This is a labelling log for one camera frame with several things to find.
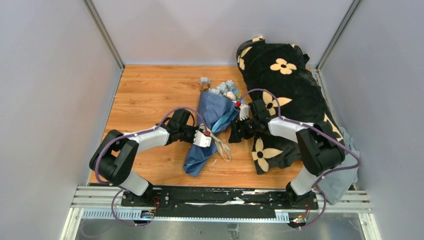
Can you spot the cream printed ribbon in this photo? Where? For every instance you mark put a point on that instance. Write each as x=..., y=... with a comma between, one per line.
x=222, y=148

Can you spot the black floral plush blanket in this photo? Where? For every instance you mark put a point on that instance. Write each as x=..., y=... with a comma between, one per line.
x=276, y=73

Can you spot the right aluminium corner post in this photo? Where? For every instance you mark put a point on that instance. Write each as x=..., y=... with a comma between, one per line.
x=352, y=9

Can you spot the blue wrapping paper sheet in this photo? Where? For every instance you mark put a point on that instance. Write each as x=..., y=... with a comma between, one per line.
x=217, y=113

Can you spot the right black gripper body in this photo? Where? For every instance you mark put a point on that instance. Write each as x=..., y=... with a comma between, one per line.
x=248, y=127

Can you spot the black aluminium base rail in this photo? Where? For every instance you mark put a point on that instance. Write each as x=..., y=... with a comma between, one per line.
x=208, y=204

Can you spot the left aluminium corner post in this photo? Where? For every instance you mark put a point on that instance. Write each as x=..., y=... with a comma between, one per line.
x=93, y=12

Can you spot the fake flower bunch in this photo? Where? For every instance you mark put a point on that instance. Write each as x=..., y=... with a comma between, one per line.
x=226, y=89

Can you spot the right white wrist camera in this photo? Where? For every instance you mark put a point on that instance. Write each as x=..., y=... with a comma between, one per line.
x=243, y=111

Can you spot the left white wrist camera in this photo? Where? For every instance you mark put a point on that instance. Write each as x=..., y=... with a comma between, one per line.
x=201, y=140

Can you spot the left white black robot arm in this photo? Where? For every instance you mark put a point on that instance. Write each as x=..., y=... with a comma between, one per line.
x=114, y=158

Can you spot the grey blue cloth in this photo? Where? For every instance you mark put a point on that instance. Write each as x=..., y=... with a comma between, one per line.
x=336, y=184

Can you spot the aluminium corner post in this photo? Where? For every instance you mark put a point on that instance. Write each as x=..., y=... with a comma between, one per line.
x=93, y=12
x=352, y=9

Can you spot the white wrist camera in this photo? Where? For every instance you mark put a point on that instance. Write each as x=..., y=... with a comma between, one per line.
x=243, y=111
x=201, y=140

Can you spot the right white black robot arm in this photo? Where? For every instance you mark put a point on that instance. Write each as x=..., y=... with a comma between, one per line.
x=319, y=149

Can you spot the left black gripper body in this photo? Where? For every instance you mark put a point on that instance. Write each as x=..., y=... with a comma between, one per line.
x=187, y=133

